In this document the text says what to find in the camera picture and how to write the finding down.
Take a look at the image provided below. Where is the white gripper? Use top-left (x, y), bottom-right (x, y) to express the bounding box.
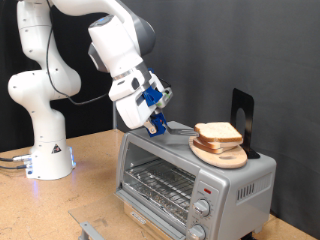
top-left (109, 68), bottom-right (167, 136)

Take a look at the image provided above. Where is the metal spatula with blue block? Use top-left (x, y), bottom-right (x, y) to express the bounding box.
top-left (149, 112), bottom-right (200, 138)

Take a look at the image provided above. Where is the glass oven door with handle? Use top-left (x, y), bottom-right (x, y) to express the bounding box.
top-left (68, 189), bottom-right (189, 240)

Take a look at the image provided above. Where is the silver oven knob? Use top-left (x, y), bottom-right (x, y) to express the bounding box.
top-left (193, 198), bottom-right (211, 218)
top-left (188, 224), bottom-right (207, 240)

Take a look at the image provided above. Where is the silver toaster oven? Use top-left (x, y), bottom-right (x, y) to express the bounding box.
top-left (114, 120), bottom-right (278, 240)

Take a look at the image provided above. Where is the vertical metal pole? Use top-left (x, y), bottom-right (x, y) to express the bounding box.
top-left (111, 101), bottom-right (119, 130)

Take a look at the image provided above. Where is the black backdrop curtain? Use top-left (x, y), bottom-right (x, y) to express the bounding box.
top-left (0, 0), bottom-right (114, 153)

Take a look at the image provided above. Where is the round wooden cutting board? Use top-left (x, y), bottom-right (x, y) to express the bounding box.
top-left (188, 134), bottom-right (249, 170)

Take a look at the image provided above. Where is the black metal bookend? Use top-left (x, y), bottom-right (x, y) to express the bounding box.
top-left (229, 87), bottom-right (262, 160)

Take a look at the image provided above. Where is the dark grey backdrop curtain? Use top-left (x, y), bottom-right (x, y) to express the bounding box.
top-left (117, 0), bottom-right (320, 239)

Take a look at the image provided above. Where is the wire oven rack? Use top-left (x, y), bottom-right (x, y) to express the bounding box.
top-left (123, 158), bottom-right (197, 215)

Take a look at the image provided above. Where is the black camera cable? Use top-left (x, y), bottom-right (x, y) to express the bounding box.
top-left (45, 0), bottom-right (110, 106)

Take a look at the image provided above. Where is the grey base cable with connector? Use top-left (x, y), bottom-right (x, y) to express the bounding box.
top-left (0, 163), bottom-right (31, 171)
top-left (0, 153), bottom-right (32, 164)

